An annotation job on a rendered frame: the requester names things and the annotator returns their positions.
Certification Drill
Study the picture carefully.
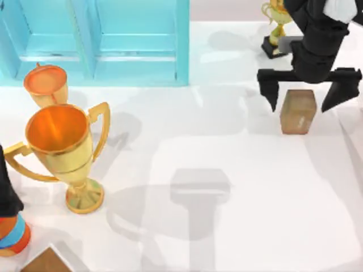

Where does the light blue rack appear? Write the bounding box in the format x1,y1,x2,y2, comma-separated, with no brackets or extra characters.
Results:
0,0,191,87

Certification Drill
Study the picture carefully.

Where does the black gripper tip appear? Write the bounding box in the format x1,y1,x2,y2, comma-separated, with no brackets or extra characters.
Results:
0,144,24,219

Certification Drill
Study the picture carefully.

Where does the gold trophy with black base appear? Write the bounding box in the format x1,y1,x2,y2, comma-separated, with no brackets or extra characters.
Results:
260,0,293,60

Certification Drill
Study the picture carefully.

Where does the pale grey rounded box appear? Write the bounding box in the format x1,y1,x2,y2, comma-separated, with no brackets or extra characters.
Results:
277,36,304,55

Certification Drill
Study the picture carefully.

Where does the orange and blue ring stack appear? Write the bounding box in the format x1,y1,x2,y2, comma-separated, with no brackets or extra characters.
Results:
0,212,32,257

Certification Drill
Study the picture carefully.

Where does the brown wooden block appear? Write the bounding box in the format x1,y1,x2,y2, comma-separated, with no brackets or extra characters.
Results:
280,89,317,135

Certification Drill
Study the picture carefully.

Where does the large gold trophy with handles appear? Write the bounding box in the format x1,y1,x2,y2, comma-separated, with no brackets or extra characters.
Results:
3,101,111,214

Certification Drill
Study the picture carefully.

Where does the small orange gold cup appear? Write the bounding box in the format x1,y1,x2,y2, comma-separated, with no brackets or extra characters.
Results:
23,62,69,109

